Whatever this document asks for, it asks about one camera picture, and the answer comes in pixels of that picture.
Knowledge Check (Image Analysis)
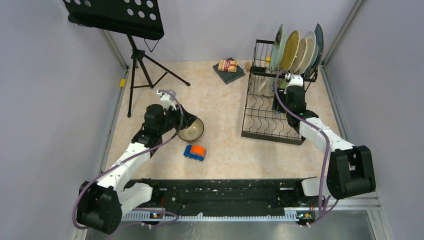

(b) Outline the light green mug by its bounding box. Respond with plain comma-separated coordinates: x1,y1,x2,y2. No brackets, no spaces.
277,78,288,90

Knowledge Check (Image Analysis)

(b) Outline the cream floral ceramic plate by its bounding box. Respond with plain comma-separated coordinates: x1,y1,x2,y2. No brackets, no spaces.
289,38,308,74

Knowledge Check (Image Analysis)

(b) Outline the light green round plate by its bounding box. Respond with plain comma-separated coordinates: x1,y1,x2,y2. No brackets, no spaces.
269,24,287,72

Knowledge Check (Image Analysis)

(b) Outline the brown speckled cream bowl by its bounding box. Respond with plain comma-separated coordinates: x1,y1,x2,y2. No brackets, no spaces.
177,118,205,142

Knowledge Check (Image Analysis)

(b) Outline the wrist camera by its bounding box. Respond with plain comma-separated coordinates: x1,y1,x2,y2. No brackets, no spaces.
284,72,304,90
156,89,177,110

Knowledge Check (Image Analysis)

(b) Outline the black wire dish rack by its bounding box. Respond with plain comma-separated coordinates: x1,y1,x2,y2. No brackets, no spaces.
241,39,306,146

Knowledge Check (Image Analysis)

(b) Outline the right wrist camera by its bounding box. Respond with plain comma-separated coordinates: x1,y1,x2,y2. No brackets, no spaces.
284,72,304,90

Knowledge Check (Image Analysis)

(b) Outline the yellow-rimmed patterned plate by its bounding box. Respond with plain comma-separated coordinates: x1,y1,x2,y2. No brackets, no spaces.
280,30,300,71

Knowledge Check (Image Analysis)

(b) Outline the black music stand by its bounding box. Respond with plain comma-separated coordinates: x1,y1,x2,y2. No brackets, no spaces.
64,0,190,117

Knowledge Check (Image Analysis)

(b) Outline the beige mug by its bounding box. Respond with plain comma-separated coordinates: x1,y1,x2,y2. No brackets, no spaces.
256,76,275,97

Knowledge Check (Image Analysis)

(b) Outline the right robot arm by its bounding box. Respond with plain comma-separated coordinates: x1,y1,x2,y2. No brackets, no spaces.
274,86,376,206

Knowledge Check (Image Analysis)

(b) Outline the blue orange toy car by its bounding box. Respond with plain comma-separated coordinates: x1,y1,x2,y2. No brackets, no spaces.
183,144,207,162

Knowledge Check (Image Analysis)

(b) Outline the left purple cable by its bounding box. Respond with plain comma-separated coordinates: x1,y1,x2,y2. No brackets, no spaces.
72,89,185,231

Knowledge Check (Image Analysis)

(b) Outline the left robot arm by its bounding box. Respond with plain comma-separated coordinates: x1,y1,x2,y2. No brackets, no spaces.
72,104,205,235

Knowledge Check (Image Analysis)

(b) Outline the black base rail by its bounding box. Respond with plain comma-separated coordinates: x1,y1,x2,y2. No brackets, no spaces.
79,178,382,227

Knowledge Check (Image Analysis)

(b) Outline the small wooden block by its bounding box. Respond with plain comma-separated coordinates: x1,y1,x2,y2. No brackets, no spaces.
244,61,252,72

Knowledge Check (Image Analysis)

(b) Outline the wooden blocks stack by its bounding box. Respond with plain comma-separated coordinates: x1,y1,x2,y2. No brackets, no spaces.
217,59,238,73

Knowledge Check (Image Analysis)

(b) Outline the teal square plate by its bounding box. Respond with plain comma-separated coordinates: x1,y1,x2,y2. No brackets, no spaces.
307,23,324,78

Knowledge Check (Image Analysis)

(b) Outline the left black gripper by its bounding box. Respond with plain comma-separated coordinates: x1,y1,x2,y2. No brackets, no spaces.
157,103,198,135

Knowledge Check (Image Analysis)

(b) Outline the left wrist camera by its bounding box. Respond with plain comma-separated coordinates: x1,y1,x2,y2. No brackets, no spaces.
156,89,177,110

